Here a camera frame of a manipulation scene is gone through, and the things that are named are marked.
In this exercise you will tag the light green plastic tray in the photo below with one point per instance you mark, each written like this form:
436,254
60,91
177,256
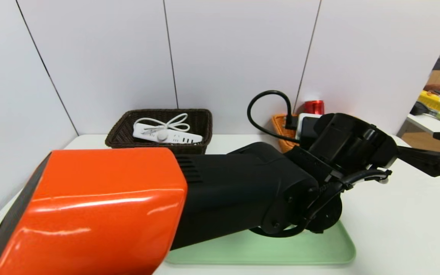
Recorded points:
300,252

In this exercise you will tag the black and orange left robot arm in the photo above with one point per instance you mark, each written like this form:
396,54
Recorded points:
224,191

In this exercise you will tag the orange wicker basket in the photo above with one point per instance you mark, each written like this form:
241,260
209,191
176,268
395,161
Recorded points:
283,128

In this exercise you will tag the dark brown background item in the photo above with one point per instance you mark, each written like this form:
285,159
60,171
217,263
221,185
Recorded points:
437,89

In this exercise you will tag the white side table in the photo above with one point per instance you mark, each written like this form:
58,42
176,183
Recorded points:
426,124

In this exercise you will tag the dark brown wicker basket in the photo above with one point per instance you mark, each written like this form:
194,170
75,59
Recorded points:
120,133

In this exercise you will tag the red drink can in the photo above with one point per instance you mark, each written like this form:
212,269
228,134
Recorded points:
314,107

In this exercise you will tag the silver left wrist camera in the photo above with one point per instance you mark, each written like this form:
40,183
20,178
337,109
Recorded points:
308,128

